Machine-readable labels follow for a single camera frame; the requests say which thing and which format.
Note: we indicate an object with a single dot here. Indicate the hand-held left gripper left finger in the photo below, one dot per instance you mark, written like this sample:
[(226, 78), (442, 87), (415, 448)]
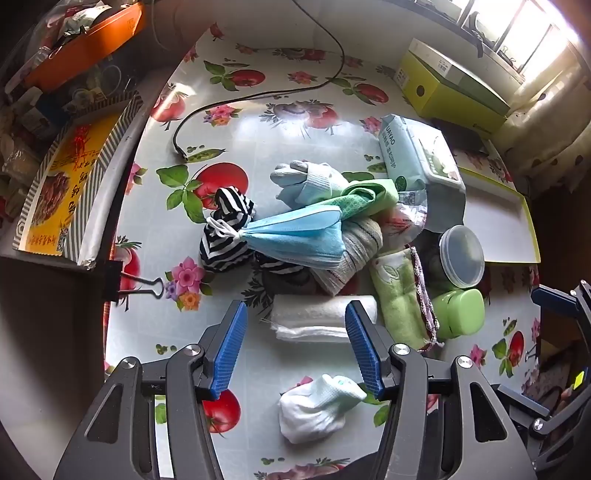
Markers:
[(230, 350)]

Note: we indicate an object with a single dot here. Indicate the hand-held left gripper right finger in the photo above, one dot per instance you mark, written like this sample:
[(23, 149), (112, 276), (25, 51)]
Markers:
[(364, 350)]

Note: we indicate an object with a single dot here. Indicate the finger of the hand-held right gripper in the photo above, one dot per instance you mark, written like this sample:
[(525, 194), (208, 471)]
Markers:
[(554, 295), (531, 406)]

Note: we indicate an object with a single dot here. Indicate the green towel with pink trim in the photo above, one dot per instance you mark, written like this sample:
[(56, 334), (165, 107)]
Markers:
[(397, 295)]

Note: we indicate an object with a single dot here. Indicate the white towel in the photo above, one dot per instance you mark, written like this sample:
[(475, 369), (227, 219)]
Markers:
[(304, 318)]

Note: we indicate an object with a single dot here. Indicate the lime cardboard tray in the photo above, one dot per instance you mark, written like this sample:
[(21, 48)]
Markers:
[(498, 221)]

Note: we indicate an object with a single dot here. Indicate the grey striped sock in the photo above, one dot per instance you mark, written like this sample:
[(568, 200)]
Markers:
[(360, 240)]

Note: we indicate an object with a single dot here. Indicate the blue face mask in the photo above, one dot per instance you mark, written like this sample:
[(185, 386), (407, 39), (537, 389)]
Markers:
[(295, 235)]

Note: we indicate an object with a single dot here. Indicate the red white plastic packet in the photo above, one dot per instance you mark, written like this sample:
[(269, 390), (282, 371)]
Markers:
[(406, 217)]

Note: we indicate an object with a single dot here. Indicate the green microfiber cloth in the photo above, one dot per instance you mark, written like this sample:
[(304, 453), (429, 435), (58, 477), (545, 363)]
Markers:
[(369, 196)]

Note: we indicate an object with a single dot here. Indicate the grey work glove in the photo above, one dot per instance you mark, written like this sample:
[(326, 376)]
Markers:
[(295, 177)]

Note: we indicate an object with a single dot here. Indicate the wet wipes pack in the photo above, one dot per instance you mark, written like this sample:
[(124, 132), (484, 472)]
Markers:
[(401, 152)]

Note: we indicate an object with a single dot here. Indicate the green round container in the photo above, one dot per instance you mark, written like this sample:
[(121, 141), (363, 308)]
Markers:
[(459, 314)]

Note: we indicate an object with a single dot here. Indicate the clear round plastic container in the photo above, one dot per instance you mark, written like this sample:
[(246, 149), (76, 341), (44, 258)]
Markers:
[(461, 254)]

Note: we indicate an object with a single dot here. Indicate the black binder clip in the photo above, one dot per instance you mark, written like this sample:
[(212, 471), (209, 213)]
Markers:
[(113, 279)]

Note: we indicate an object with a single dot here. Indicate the spotted cream curtain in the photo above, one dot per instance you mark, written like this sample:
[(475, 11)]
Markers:
[(554, 129)]

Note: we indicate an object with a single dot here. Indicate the black phone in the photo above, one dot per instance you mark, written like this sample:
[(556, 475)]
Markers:
[(461, 134)]

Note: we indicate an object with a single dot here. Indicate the floral plastic tablecloth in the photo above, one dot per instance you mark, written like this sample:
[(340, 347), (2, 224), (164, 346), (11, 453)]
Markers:
[(286, 134)]

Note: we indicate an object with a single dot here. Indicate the lime green cardboard box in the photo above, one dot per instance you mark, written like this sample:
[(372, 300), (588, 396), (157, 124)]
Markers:
[(438, 97)]

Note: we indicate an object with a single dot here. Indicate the yellow printed cardboard box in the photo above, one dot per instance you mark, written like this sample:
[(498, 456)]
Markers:
[(69, 184)]

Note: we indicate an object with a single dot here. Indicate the white and green box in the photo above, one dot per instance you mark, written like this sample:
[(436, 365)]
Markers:
[(455, 64)]

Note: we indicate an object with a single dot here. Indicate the black window hook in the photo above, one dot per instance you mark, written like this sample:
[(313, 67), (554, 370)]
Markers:
[(478, 46)]

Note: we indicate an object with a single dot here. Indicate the assorted clutter pile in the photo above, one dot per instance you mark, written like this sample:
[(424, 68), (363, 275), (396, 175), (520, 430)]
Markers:
[(27, 120)]

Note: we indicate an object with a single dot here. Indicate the orange plastic tray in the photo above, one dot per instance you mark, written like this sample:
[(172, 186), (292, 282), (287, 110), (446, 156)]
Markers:
[(92, 41)]

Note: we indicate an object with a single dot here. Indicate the pile of packets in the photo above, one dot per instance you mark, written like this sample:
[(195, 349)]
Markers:
[(78, 18)]

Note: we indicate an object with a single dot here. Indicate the metal window frame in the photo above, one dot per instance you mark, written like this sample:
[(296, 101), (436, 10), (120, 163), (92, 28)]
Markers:
[(508, 23)]

